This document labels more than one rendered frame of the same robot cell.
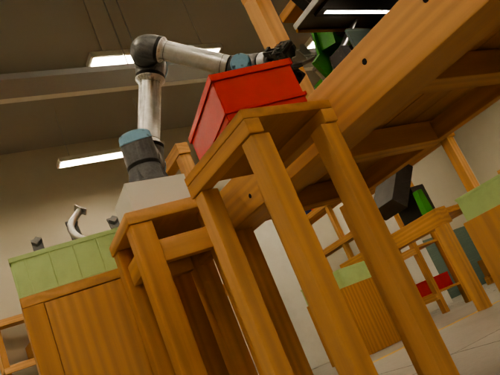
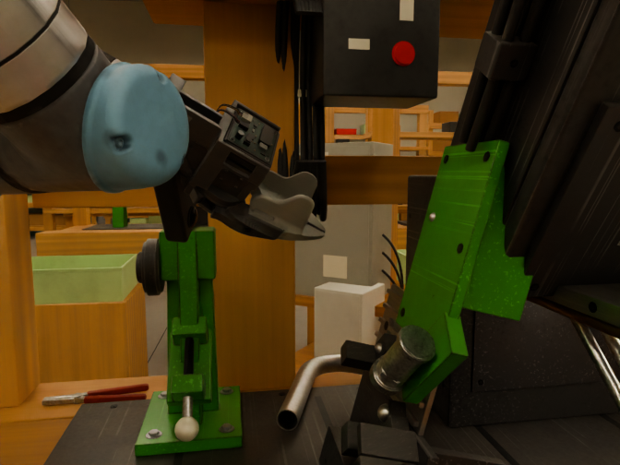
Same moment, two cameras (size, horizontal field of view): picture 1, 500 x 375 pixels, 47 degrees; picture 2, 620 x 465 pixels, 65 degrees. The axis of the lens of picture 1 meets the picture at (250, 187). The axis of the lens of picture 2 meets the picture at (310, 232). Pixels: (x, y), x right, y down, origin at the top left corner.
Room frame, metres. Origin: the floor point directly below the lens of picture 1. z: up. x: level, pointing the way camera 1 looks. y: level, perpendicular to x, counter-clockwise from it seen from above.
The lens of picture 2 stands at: (1.62, 0.09, 1.24)
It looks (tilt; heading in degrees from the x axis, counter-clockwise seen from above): 7 degrees down; 296
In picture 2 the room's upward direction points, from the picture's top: straight up
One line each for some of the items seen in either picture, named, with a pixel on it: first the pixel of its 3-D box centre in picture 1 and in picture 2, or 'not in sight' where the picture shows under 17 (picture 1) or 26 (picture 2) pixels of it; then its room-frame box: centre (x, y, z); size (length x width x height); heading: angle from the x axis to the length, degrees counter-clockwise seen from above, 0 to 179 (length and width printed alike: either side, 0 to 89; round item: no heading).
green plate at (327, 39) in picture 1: (331, 29); (473, 243); (1.69, -0.44, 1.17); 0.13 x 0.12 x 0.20; 35
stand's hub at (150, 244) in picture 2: not in sight; (149, 267); (2.09, -0.39, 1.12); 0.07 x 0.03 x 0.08; 125
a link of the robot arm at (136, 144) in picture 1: (138, 149); not in sight; (1.86, 0.31, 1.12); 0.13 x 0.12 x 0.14; 3
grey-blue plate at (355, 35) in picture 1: (367, 49); not in sight; (1.50, -0.46, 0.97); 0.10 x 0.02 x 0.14; 125
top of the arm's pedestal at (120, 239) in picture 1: (164, 225); not in sight; (1.84, 0.31, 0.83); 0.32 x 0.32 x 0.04; 29
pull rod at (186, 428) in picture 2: not in sight; (187, 411); (1.99, -0.35, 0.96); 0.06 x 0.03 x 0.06; 125
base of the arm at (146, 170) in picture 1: (147, 178); not in sight; (1.84, 0.31, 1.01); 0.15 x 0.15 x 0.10
